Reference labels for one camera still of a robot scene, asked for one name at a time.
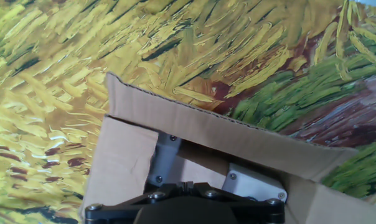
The gripper right finger with silver tip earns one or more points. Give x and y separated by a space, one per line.
250 183

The gripper left finger with silver tip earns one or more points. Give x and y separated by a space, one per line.
164 158

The brown cardboard box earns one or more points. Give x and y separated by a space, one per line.
206 130

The Van Gogh painting print cloth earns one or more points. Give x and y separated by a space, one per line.
206 37

